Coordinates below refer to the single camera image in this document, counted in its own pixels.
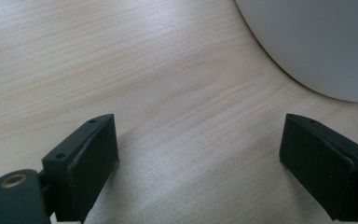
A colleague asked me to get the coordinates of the grey and white rice cooker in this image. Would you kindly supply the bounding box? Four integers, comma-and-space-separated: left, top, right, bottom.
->
234, 0, 358, 105

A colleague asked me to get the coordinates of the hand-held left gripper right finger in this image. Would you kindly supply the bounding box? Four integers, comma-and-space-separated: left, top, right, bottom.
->
279, 113, 358, 222

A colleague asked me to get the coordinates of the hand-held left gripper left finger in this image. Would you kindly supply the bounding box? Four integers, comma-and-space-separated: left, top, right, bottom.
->
41, 113, 120, 224

